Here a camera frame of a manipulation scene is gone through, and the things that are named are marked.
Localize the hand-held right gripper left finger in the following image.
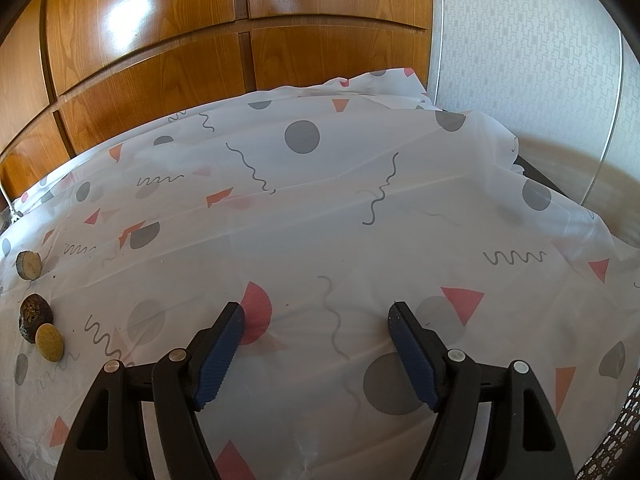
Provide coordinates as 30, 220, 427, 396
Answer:
52, 301, 246, 480

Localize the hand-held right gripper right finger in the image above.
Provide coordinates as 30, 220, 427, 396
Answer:
388, 301, 576, 480

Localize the white patterned tablecloth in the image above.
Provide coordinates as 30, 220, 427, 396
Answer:
0, 66, 640, 480

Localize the yellow round slice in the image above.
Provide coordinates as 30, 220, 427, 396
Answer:
35, 324, 65, 363

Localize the dark brown passion fruit half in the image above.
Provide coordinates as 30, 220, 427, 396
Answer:
18, 294, 53, 345

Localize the pale wooden disc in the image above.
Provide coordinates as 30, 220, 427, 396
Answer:
15, 251, 44, 280

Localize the wicker chair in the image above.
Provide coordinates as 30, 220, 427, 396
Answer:
575, 355, 640, 480

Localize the wooden wardrobe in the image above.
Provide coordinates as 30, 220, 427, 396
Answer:
0, 0, 435, 201

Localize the white cable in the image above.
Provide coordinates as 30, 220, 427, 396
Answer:
0, 182, 24, 222

